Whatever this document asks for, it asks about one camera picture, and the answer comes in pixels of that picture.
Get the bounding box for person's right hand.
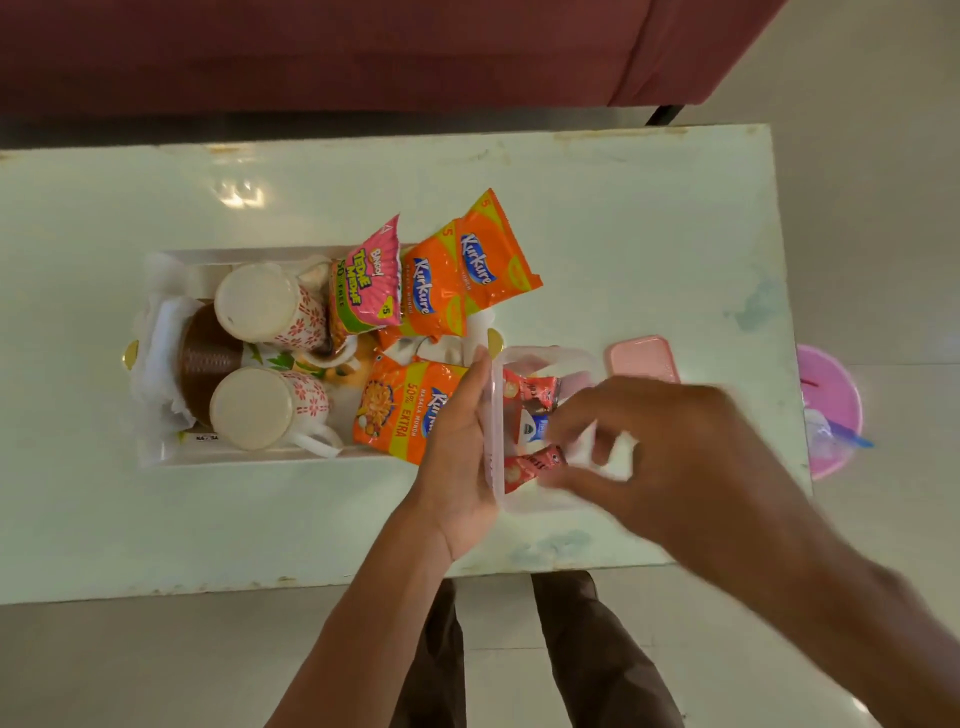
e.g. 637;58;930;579
535;375;783;560

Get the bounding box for person's left hand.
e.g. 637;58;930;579
401;346;501;564

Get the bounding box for clear plastic container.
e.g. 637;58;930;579
483;345;640;516

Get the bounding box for person's right forearm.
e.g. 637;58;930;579
675;420;960;728

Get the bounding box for person's left forearm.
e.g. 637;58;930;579
264;502;456;728

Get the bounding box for red biscuit packet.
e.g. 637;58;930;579
502;368;561;411
504;446;568;495

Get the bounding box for blue and white small packet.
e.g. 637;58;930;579
513;408;553;456

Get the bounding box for large orange snack packet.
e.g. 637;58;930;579
352;355;471;467

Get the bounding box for small orange snack packet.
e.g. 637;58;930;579
453;188;544;317
377;219;471;351

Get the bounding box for pink container lid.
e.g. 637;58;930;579
604;335;682;385

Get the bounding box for pink snack packet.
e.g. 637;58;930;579
327;214;404;351

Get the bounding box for person's right leg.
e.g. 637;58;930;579
530;570;686;728

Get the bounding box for person's leg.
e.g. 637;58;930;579
530;570;686;728
389;577;468;728

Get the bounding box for white floral mug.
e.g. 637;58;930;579
213;261;360;370
209;366;345;460

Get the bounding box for person's left leg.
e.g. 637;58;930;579
389;577;468;728

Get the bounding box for pink plastic basin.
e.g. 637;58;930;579
795;343;866;482

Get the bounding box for brown ribbed cup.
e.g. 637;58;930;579
176;301;246;429

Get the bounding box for blue plastic item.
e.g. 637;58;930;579
828;420;876;450

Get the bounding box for white cloth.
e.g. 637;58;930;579
130;253;226;440

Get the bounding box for maroon sofa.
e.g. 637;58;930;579
0;0;790;127

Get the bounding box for white tray with gold handles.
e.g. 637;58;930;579
123;245;506;468

